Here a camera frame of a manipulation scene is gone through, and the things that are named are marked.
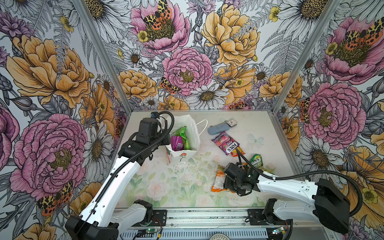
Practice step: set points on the orange white snack packet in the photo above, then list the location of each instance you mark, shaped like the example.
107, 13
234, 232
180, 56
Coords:
219, 182

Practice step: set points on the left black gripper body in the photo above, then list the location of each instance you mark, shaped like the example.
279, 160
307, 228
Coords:
165, 142

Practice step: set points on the pink Fox's candy bag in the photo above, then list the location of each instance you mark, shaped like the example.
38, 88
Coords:
227, 144

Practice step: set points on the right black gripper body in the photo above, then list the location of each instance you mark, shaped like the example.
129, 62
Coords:
234, 186

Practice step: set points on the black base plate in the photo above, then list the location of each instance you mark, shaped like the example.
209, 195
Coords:
155, 218
259, 217

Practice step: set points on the green snack bag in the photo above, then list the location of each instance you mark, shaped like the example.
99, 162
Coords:
182, 133

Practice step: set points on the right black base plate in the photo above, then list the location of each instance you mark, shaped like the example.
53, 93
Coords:
259, 217

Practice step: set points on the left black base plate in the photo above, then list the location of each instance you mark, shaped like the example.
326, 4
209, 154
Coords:
155, 218

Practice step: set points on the green yellow snack packet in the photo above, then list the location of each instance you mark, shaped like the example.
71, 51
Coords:
257, 161

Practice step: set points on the small white tag card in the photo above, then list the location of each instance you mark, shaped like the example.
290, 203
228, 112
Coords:
232, 123

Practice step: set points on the purple grape candy bag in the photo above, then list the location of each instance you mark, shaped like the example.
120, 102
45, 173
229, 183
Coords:
177, 143

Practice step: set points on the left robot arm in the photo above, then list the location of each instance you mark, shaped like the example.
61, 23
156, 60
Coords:
98, 220

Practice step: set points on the aluminium front rail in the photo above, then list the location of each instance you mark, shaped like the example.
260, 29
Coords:
224, 224

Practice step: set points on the floral pastel table mat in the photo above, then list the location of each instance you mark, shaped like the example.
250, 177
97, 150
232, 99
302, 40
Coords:
186, 185

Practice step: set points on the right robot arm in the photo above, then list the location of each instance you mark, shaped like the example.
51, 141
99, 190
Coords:
319, 202

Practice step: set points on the white paper bag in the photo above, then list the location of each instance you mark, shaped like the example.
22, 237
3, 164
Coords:
194, 131

